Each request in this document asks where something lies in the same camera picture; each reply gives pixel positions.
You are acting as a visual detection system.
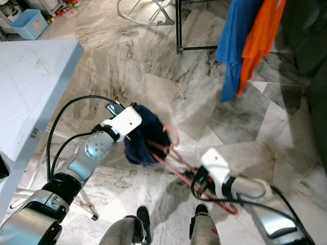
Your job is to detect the orange T-shirt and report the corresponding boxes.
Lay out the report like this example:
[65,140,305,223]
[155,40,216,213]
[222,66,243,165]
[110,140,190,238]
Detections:
[238,0,287,96]

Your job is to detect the grey robot leg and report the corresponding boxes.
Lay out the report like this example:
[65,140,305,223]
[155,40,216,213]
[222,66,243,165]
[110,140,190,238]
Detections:
[100,205,151,245]
[190,204,223,245]

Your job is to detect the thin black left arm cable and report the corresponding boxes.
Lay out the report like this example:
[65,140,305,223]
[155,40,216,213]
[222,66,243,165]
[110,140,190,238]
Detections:
[52,133,103,172]

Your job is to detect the grey robot right leg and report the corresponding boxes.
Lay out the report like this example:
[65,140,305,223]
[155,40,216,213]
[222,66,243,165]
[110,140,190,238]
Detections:
[190,204,223,245]

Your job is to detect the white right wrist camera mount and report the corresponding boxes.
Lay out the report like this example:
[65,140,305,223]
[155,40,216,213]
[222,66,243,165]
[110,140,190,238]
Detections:
[199,148,233,197]

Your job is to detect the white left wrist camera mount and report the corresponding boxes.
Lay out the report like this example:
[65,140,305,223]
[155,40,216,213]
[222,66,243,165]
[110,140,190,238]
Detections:
[106,107,143,143]

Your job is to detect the white tubular baby rocker frame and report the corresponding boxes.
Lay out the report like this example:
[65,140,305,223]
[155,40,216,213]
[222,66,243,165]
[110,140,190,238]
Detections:
[116,0,175,26]

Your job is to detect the blue T-shirt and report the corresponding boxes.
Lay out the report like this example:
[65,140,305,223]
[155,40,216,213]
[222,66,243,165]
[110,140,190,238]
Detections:
[216,0,266,103]

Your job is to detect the white storage trolley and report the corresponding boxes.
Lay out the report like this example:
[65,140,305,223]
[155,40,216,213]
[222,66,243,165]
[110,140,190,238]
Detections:
[26,0,67,15]
[0,0,26,34]

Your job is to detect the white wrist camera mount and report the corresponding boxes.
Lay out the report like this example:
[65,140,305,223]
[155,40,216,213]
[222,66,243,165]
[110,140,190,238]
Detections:
[106,107,143,143]
[199,148,233,197]

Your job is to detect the small colourful toys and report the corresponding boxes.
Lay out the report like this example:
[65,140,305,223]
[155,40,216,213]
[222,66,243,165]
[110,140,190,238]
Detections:
[54,0,80,8]

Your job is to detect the navy blue garment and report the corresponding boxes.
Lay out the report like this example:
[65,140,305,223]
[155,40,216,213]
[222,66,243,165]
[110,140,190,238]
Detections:
[123,105,172,168]

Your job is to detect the white plastic folding table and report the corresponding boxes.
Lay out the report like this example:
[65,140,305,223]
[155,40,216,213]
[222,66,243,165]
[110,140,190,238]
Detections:
[0,40,98,221]

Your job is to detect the light blue plastic bin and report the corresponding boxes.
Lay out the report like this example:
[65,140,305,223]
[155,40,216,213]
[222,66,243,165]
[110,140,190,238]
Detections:
[10,9,49,40]

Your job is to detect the grey robot left leg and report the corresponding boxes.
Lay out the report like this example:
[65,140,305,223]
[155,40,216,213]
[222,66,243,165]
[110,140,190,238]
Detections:
[100,205,151,245]

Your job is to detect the black metal drying rack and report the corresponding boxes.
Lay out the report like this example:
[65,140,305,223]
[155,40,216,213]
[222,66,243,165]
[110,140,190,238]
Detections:
[175,0,223,54]

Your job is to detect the pink clothes hanger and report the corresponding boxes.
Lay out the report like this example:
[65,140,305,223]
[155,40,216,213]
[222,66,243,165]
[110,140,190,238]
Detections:
[148,124,240,216]

